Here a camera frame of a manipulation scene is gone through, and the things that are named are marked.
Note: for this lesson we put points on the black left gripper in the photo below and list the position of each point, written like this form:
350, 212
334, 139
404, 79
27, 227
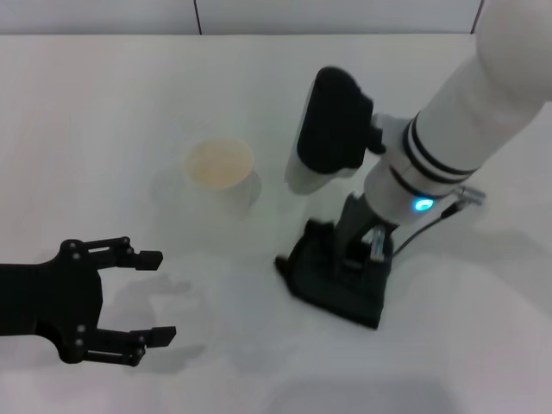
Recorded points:
52, 297

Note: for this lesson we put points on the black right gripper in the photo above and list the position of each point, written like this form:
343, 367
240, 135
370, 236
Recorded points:
351, 228

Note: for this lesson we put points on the dark blue rag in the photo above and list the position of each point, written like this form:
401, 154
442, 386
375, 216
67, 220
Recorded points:
319, 280

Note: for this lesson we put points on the white plastic cup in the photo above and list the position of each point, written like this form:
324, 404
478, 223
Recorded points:
220, 164

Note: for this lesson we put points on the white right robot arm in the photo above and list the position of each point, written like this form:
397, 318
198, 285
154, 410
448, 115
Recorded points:
466, 108

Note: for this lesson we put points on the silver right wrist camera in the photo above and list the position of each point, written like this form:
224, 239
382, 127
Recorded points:
332, 121

